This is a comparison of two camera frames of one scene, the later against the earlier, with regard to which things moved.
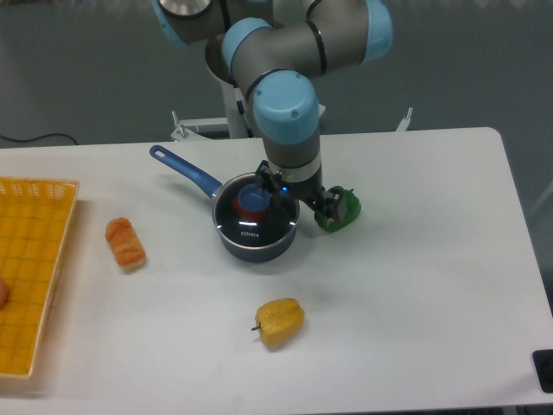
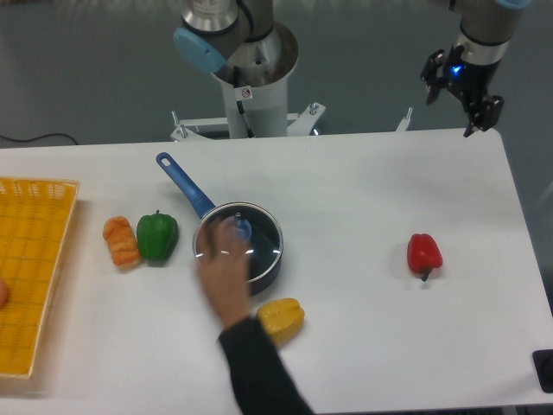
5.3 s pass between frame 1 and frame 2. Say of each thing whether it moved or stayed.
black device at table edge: stayed
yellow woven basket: stayed
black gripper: moved
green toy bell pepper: moved
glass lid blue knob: moved
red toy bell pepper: moved
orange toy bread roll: stayed
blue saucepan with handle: moved
